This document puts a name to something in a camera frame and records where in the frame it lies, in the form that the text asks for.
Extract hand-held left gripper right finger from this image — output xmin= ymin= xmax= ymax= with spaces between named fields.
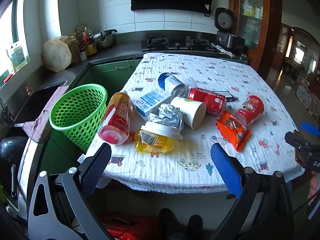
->
xmin=210 ymin=142 xmax=295 ymax=240

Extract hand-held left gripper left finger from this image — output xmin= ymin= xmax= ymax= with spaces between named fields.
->
xmin=27 ymin=143 xmax=112 ymax=240

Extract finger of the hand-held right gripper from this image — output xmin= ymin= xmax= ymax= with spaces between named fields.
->
xmin=300 ymin=121 xmax=320 ymax=136
xmin=284 ymin=131 xmax=313 ymax=153

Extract orange snack wrapper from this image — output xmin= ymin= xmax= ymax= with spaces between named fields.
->
xmin=216 ymin=110 xmax=252 ymax=152

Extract red printed cup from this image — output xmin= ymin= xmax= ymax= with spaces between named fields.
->
xmin=234 ymin=95 xmax=265 ymax=127

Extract green plastic basket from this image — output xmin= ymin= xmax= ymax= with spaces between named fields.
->
xmin=49 ymin=83 xmax=108 ymax=152

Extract orange red drink bottle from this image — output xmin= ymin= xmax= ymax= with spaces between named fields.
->
xmin=97 ymin=91 xmax=133 ymax=145

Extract crushed yellow plastic bottle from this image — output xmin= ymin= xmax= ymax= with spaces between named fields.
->
xmin=134 ymin=122 xmax=184 ymax=153

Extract white paper cup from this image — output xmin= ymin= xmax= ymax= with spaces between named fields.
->
xmin=170 ymin=96 xmax=207 ymax=130

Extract silver foil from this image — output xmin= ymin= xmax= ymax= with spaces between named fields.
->
xmin=147 ymin=103 xmax=185 ymax=130

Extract white blue milk carton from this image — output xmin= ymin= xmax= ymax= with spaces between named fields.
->
xmin=132 ymin=88 xmax=173 ymax=117

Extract person's right hand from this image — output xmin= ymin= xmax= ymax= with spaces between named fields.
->
xmin=308 ymin=175 xmax=320 ymax=200

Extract white baby fence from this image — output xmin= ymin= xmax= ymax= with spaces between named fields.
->
xmin=295 ymin=77 xmax=320 ymax=117

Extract person's dark shoe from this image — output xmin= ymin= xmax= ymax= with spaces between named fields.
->
xmin=159 ymin=208 xmax=186 ymax=240
xmin=186 ymin=214 xmax=204 ymax=240

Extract red plastic object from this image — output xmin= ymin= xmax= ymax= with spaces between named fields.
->
xmin=100 ymin=212 xmax=160 ymax=240

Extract brown cleaning cloth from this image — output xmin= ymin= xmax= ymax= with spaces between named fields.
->
xmin=22 ymin=84 xmax=70 ymax=144

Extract red soda can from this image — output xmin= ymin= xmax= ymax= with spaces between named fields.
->
xmin=187 ymin=87 xmax=227 ymax=115

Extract black card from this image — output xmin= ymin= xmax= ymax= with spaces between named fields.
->
xmin=211 ymin=91 xmax=239 ymax=103

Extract black frying pan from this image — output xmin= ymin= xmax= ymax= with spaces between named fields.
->
xmin=0 ymin=136 xmax=29 ymax=200

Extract kitchen sink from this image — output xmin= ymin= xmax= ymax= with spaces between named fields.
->
xmin=10 ymin=80 xmax=68 ymax=125

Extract clear plastic cup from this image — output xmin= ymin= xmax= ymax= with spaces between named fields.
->
xmin=184 ymin=77 xmax=200 ymax=89

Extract green kitchen cabinets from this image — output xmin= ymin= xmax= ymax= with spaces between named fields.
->
xmin=40 ymin=59 xmax=143 ymax=175

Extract blue white drink can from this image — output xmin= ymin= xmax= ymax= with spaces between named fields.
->
xmin=158 ymin=72 xmax=188 ymax=97

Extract white rag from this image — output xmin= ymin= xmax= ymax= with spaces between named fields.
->
xmin=211 ymin=43 xmax=235 ymax=57

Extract black rice cooker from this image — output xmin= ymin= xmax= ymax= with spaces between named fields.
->
xmin=214 ymin=7 xmax=246 ymax=52

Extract yellow seasoning tin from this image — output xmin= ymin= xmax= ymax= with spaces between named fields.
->
xmin=85 ymin=42 xmax=97 ymax=56

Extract round wooden chopping block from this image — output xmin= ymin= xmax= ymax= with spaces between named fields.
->
xmin=41 ymin=35 xmax=80 ymax=72

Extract wooden glass cabinet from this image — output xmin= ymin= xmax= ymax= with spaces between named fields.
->
xmin=229 ymin=0 xmax=282 ymax=78

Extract steel cooking pot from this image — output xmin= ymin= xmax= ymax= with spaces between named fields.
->
xmin=94 ymin=29 xmax=117 ymax=50

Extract dark sauce bottle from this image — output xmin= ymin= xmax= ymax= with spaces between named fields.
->
xmin=82 ymin=27 xmax=94 ymax=46

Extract black gas stove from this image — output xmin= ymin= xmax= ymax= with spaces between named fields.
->
xmin=141 ymin=35 xmax=218 ymax=53

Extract white detergent bottle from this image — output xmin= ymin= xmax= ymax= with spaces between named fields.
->
xmin=6 ymin=44 xmax=18 ymax=74

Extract kitchen window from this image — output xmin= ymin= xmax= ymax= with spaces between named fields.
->
xmin=0 ymin=0 xmax=32 ymax=80

